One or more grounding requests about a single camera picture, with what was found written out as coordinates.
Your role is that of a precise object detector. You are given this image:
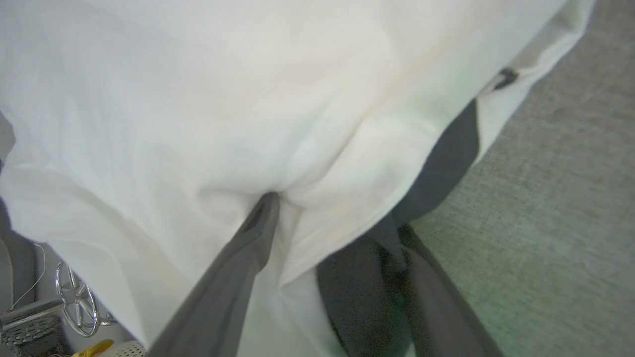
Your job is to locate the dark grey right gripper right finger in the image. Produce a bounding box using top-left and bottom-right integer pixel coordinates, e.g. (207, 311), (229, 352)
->
(398, 225), (505, 357)

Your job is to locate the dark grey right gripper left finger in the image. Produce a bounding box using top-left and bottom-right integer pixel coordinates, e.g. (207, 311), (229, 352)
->
(146, 192), (282, 357)

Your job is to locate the white shirt with black sleeves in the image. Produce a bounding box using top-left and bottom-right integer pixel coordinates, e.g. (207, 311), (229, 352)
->
(0, 0), (597, 357)

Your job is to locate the white perforated basket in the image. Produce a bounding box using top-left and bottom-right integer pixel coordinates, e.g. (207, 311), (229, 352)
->
(99, 341), (147, 357)

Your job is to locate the yellow item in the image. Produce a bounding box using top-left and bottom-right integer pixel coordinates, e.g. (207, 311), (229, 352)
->
(71, 339), (115, 357)

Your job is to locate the chrome spoked wheel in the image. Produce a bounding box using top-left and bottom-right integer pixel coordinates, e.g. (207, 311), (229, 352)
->
(55, 260), (120, 338)

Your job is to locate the grey fabric sofa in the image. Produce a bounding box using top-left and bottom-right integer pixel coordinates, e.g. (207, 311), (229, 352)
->
(411, 0), (635, 357)

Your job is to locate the grey mesh object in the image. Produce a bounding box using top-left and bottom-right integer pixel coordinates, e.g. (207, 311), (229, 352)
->
(0, 297), (71, 357)

